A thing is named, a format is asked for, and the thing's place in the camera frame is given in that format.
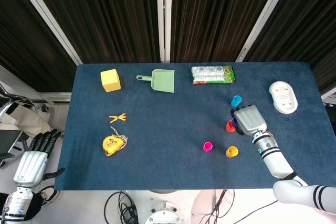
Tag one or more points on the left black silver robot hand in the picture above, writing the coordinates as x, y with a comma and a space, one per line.
30, 165

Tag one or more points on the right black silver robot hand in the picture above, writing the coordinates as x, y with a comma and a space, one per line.
249, 120

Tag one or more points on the dark blue plastic cup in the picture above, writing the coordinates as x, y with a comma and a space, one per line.
234, 122

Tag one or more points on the light blue plastic cup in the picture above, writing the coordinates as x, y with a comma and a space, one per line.
236, 100

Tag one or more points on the yellow-orange plastic cup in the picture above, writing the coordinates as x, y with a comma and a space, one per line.
232, 151

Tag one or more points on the small pink plastic cup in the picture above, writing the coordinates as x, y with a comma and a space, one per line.
208, 146

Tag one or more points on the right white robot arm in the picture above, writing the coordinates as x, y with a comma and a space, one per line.
275, 161

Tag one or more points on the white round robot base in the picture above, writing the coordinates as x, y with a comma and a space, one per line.
164, 216

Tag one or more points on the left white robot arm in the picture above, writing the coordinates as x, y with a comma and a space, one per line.
17, 203

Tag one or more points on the large orange-red plastic cup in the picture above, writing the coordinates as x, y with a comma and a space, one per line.
229, 127

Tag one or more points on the black mesh office chair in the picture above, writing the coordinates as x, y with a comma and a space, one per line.
8, 140

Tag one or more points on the black white sneaker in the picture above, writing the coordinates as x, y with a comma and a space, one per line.
49, 195

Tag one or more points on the white oval plastic dish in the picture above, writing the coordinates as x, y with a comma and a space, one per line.
283, 97

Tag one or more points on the black trouser leg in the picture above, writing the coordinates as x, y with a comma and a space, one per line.
36, 205

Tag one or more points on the beige tote bag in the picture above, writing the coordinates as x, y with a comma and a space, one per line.
26, 119

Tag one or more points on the green white snack bag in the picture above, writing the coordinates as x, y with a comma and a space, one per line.
212, 75

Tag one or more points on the yellow tape measure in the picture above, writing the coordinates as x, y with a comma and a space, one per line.
112, 145

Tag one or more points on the blue table cloth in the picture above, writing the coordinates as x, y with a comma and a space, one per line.
162, 134

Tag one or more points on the light green plastic dustpan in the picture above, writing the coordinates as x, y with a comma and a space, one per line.
162, 81

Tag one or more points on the pale pink rounded object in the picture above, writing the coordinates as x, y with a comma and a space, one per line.
199, 208

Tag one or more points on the dark brown pleated curtain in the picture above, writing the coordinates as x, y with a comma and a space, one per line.
309, 24
105, 11
26, 37
218, 11

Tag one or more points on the yellow cube block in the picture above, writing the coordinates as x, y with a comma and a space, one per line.
110, 80

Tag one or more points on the white frame post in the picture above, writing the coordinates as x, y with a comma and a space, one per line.
265, 11
164, 11
47, 16

